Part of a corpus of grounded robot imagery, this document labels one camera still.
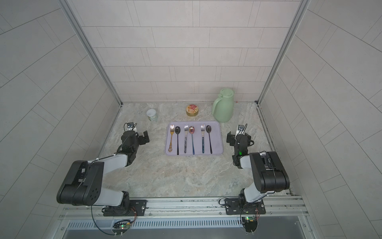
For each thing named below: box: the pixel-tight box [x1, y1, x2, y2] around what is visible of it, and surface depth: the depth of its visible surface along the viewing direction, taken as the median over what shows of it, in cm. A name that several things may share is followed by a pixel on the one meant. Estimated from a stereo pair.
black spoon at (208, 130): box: [205, 124, 213, 154], surface depth 101 cm
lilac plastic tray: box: [164, 120, 224, 156], surface depth 98 cm
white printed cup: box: [146, 108, 158, 122], surface depth 104 cm
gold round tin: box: [185, 104, 199, 118], surface depth 111 cm
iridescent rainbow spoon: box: [189, 125, 195, 155], surface depth 101 cm
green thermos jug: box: [211, 88, 235, 123], surface depth 95 cm
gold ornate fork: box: [168, 124, 175, 153], surface depth 101 cm
